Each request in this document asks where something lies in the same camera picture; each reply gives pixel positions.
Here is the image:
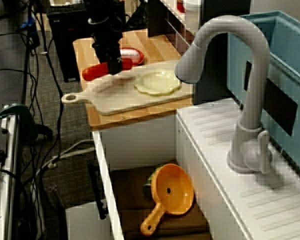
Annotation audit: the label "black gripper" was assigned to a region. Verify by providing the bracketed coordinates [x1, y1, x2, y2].
[88, 18, 124, 75]

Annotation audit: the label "red toy sausage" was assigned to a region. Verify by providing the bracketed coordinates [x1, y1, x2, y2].
[82, 57, 133, 82]

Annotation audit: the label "white and red toy sushi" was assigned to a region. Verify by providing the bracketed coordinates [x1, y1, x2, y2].
[119, 47, 141, 60]

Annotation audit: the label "red round plate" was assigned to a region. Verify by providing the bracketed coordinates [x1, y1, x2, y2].
[118, 46, 145, 66]

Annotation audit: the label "black box stand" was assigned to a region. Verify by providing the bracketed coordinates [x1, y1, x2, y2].
[47, 2, 101, 83]

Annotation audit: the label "wooden kitchen countertop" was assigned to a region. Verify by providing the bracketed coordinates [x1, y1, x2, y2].
[72, 28, 195, 130]

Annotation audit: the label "pale yellow scalloped plate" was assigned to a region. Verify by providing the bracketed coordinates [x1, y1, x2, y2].
[133, 69, 183, 96]

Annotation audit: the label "narrow dark kitchen panel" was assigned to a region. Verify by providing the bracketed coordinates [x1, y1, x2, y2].
[147, 0, 171, 38]

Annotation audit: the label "white plastic cup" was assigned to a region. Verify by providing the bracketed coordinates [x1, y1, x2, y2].
[183, 0, 203, 28]

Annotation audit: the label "green toy can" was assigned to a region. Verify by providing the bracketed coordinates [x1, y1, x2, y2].
[142, 167, 163, 198]

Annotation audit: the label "grey toy faucet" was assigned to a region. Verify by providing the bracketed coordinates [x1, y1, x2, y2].
[174, 15, 275, 175]

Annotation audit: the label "orange toy strainer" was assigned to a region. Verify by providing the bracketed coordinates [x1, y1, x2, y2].
[139, 163, 195, 237]

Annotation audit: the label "white cabinet block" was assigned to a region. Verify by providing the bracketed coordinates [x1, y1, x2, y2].
[64, 201, 111, 240]

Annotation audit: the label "black tape patch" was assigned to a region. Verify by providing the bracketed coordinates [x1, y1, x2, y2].
[244, 60, 299, 137]

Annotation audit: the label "teal plastic bin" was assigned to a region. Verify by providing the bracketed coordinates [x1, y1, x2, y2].
[227, 10, 300, 181]

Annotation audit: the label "white toy sink unit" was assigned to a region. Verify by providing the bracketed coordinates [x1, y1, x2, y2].
[91, 97, 300, 240]

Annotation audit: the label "beige cutting board with handle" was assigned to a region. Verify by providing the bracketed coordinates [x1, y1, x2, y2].
[61, 59, 195, 116]

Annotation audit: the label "black cable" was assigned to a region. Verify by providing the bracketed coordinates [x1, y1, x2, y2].
[34, 0, 66, 176]

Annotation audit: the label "blue cable connector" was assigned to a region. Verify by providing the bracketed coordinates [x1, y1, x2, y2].
[19, 17, 37, 30]

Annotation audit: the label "grey cable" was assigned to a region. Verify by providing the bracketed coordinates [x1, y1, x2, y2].
[36, 139, 96, 176]

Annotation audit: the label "black bar handle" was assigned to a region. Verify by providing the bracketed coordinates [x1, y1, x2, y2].
[87, 162, 110, 221]

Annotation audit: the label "white metal frame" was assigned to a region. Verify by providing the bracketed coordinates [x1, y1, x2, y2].
[0, 104, 25, 240]

